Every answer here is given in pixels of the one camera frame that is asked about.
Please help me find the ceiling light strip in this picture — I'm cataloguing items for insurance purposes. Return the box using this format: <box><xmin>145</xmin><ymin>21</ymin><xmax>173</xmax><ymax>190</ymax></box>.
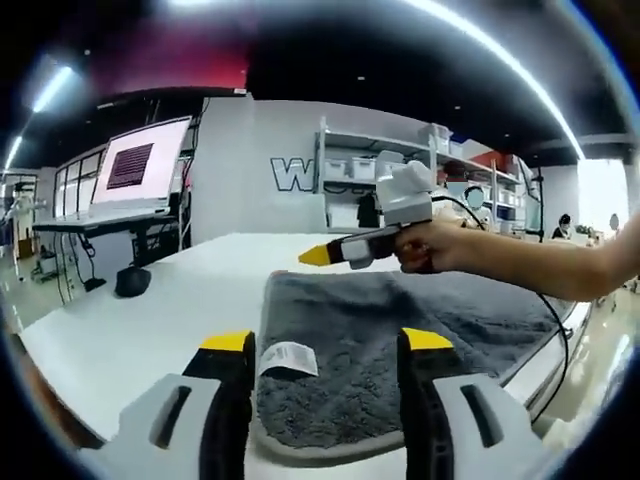
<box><xmin>31</xmin><ymin>66</ymin><xmax>74</xmax><ymax>114</ymax></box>
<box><xmin>399</xmin><ymin>0</ymin><xmax>587</xmax><ymax>162</ymax></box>
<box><xmin>3</xmin><ymin>135</ymin><xmax>24</xmax><ymax>172</ymax></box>

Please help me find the black pouch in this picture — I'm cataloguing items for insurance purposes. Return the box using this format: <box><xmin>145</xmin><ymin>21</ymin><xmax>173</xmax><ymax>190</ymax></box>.
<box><xmin>114</xmin><ymin>267</ymin><xmax>153</xmax><ymax>300</ymax></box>

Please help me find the grey towel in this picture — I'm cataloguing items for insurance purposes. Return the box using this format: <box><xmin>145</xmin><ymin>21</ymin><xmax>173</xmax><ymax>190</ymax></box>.
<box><xmin>252</xmin><ymin>269</ymin><xmax>574</xmax><ymax>454</ymax></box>

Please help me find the row of white storage bins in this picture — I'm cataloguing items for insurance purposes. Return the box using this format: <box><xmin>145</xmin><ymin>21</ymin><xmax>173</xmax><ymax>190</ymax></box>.
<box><xmin>323</xmin><ymin>122</ymin><xmax>524</xmax><ymax>209</ymax></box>

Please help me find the white cardboard box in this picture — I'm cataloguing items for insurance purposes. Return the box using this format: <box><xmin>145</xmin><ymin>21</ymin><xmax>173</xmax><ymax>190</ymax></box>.
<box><xmin>329</xmin><ymin>204</ymin><xmax>359</xmax><ymax>229</ymax></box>

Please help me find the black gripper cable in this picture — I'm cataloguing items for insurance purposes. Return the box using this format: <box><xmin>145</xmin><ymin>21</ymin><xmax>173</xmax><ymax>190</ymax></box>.
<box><xmin>430</xmin><ymin>195</ymin><xmax>572</xmax><ymax>426</ymax></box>

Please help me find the large tilted display screen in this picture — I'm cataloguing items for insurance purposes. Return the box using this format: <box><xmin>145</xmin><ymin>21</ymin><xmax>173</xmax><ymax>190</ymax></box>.
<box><xmin>89</xmin><ymin>115</ymin><xmax>194</xmax><ymax>209</ymax></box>

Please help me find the white lettered partition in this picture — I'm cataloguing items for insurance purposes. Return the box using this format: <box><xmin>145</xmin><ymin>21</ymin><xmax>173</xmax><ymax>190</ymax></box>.
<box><xmin>192</xmin><ymin>97</ymin><xmax>327</xmax><ymax>247</ymax></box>

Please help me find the person's right hand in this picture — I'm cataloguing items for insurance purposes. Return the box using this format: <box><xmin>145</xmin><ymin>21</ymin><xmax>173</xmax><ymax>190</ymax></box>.
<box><xmin>393</xmin><ymin>221</ymin><xmax>485</xmax><ymax>276</ymax></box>

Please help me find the black hanging bag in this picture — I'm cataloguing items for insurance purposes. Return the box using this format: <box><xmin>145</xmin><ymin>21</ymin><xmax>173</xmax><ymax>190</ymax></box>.
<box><xmin>356</xmin><ymin>193</ymin><xmax>377</xmax><ymax>229</ymax></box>

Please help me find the white storage shelf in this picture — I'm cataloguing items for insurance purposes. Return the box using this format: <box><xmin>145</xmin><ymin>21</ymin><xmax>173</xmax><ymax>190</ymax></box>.
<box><xmin>314</xmin><ymin>116</ymin><xmax>527</xmax><ymax>237</ymax></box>

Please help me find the grey standing desk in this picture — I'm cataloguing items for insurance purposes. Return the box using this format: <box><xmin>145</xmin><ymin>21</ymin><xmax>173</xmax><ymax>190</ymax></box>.
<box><xmin>31</xmin><ymin>206</ymin><xmax>182</xmax><ymax>267</ymax></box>

